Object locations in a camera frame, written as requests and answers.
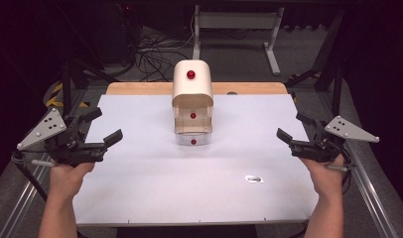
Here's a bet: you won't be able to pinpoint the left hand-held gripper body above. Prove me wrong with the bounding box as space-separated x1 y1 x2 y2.
17 107 108 169

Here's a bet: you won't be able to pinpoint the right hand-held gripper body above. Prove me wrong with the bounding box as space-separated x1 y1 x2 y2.
290 115 380 164

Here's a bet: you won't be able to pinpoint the clear drawer with red knob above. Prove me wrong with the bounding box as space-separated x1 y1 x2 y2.
175 132 212 147

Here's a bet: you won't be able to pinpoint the cream drawer with red knob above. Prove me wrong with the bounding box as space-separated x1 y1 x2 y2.
174 105 213 135

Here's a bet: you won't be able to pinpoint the cream cabinet with red knobs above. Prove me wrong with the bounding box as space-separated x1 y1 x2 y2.
171 59 214 147

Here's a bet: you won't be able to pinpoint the person's left hand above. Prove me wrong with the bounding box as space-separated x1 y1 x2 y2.
49 161 96 200

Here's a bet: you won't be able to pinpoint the person's right hand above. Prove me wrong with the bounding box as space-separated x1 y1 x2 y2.
300 153 345 200

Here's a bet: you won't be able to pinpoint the black tripod stand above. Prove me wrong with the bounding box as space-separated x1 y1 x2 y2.
59 49 121 120

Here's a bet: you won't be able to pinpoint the yellow black hazard tape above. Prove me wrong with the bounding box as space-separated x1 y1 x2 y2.
45 81 90 109

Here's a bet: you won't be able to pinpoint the white table mat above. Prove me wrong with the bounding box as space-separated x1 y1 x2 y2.
71 93 320 227

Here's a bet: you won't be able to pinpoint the dark case with red light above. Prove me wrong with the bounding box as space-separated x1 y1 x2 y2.
88 0 139 68

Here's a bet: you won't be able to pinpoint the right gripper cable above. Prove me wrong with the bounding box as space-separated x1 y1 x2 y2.
328 148 356 196

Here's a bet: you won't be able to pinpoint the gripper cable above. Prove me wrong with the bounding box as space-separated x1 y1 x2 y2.
10 150 56 203
328 148 356 196

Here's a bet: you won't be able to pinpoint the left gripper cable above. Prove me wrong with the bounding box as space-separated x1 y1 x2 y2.
10 150 56 203

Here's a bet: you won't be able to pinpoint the aluminium rail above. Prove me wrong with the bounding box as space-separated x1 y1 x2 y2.
0 161 57 238
346 140 401 238

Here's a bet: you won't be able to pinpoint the black floor cables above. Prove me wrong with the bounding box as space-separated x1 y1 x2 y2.
135 28 195 82

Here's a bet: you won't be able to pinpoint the white metal stand frame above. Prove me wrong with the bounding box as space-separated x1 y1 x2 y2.
192 4 286 76

